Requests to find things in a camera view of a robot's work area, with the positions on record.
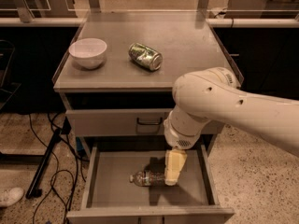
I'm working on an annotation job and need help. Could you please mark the crushed green soda can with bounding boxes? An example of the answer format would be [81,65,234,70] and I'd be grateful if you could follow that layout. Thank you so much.
[128,43,163,71]

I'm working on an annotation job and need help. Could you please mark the black metal stand leg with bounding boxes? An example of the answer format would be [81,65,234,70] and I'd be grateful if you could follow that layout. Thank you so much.
[25,123,70,199]

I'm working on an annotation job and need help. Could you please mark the grey metal drawer cabinet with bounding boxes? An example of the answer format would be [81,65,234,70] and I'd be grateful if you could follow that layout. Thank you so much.
[51,10,245,161]

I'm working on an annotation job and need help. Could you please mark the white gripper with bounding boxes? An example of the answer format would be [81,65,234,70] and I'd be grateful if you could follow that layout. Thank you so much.
[164,105,210,186]

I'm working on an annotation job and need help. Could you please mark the grey top drawer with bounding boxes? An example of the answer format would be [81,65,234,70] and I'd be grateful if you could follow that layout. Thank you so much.
[64,107,226,138]

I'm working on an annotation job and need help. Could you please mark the open grey middle drawer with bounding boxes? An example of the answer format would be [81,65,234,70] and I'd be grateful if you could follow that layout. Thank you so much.
[67,147,235,224]

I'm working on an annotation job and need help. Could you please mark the clear plastic water bottle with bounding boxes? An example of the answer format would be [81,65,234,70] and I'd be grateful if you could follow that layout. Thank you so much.
[129,170,165,187]

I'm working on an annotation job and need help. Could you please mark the black floor cable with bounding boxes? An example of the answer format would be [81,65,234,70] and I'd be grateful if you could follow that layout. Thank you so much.
[28,112,90,224]

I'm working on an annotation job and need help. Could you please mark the white counter rail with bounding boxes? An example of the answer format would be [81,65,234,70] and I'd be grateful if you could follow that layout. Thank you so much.
[0,18,299,28]

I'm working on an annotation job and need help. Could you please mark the white sneaker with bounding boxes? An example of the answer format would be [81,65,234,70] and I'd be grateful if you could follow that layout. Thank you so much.
[0,187,24,208]

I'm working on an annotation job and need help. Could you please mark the black drawer handle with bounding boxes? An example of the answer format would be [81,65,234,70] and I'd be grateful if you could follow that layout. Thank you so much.
[136,118,163,126]

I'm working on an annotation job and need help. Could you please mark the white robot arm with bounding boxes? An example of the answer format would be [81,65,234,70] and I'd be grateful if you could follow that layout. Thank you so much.
[164,67,299,186]

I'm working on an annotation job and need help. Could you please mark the white ceramic bowl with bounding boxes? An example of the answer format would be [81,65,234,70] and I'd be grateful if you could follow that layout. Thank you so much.
[68,38,107,69]

